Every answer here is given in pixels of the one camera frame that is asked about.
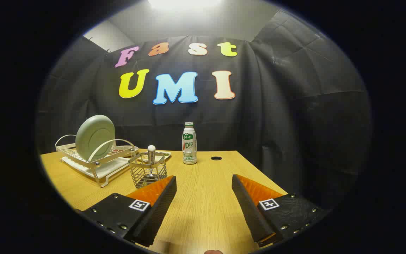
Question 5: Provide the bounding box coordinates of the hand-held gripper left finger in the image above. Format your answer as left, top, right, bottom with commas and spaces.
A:
74, 175, 177, 247

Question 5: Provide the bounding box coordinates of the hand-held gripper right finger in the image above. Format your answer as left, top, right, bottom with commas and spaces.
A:
232, 174, 330, 247

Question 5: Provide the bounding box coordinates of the metal wire basket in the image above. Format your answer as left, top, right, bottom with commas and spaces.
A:
128, 152, 168, 189

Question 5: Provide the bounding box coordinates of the white handled metal spoon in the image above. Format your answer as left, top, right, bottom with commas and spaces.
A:
148, 145, 156, 177

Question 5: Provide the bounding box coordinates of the white wire dish rack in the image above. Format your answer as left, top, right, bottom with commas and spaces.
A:
55, 134, 140, 188

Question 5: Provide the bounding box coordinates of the pale green plate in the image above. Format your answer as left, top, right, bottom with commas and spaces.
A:
75, 115, 116, 162

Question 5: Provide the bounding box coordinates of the cream divided snack tray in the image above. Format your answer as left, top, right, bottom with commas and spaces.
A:
138, 151, 172, 163

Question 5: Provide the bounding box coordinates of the grey bowl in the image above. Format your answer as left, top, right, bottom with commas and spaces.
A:
108, 145, 139, 157

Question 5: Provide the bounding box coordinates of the white green labelled drink bottle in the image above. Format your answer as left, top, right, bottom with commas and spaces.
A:
182, 122, 198, 165

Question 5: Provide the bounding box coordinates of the black backdrop cloth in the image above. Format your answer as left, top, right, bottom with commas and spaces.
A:
36, 9, 373, 212

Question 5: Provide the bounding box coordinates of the ceiling light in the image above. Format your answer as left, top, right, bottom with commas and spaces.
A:
148, 0, 223, 10

